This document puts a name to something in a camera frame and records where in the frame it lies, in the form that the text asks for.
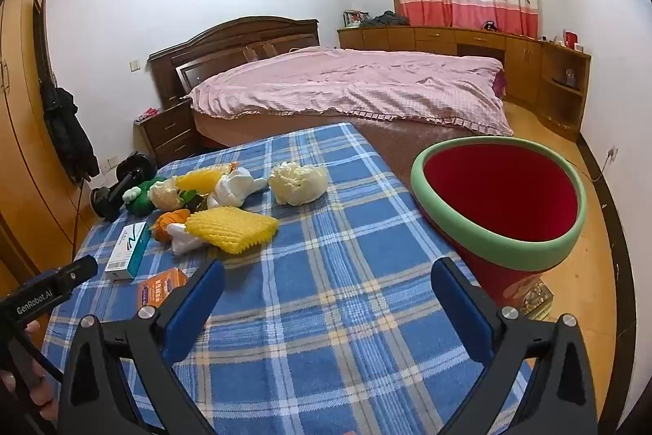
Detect black jacket hanging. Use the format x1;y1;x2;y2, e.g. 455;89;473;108
40;81;99;184

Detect dark wooden bed frame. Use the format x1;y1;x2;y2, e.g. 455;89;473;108
147;15;322;146

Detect white glove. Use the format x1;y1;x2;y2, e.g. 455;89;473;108
207;168;267;209

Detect white teal medicine box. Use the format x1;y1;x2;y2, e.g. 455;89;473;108
104;222;150;280

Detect person's left hand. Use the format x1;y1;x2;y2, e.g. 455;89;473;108
0;319;60;423

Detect long wooden cabinet desk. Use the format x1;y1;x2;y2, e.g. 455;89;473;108
338;25;591;141

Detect orange ointment box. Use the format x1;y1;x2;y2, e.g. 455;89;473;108
136;267;188;310

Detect red bin with green rim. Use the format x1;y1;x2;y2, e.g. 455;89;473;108
410;136;587;307

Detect dark wooden nightstand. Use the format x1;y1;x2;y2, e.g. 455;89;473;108
135;100;202;168

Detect wooden wardrobe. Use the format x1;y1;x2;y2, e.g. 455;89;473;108
1;0;96;295

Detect dark clothes pile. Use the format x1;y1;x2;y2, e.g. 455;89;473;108
359;11;410;28

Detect black suction mount stand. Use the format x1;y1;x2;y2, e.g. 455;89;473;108
90;152;157;222

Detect orange wrapper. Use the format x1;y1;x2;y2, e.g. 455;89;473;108
150;209;190;243

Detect blue plaid table blanket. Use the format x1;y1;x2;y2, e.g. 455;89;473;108
41;121;534;435

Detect green clover toy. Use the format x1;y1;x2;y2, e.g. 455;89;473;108
123;177;165;217

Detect pink bed cover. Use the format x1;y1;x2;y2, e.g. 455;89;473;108
188;46;512;136

